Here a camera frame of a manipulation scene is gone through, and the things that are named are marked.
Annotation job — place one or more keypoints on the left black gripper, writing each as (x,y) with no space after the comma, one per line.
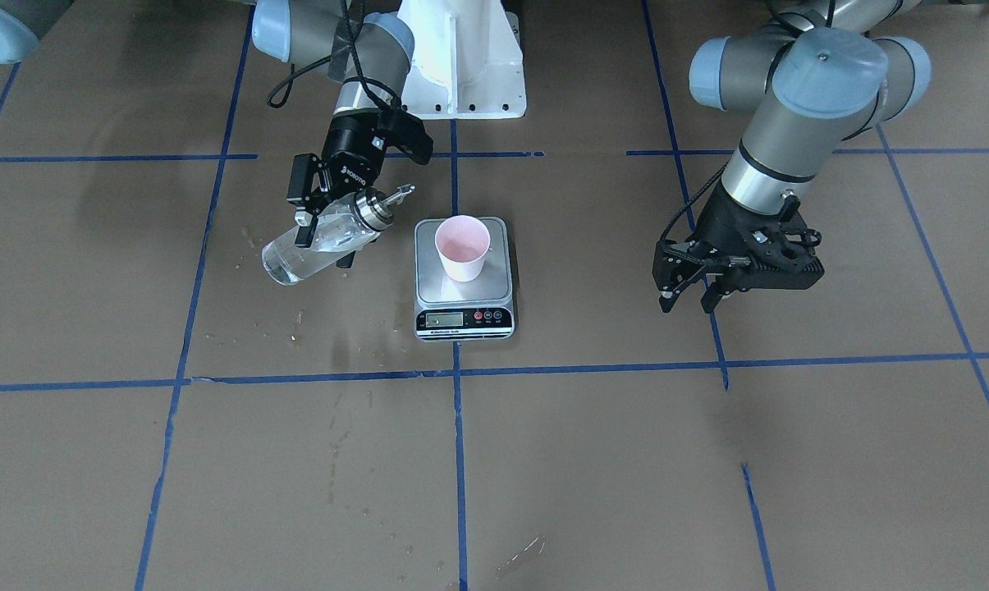
(717,222)

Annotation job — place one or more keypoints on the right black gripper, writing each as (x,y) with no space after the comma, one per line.
(351,148)

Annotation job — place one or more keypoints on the clear glass sauce bottle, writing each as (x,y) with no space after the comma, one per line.
(350,222)

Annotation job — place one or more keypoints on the pink paper cup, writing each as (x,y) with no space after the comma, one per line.
(462,244)

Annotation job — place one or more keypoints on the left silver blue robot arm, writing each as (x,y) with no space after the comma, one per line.
(812,77)

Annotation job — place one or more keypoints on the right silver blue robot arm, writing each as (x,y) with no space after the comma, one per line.
(130,80)

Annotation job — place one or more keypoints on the silver digital kitchen scale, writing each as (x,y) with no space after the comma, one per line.
(480,309)

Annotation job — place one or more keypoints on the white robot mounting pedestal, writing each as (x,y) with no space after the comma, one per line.
(468,60)

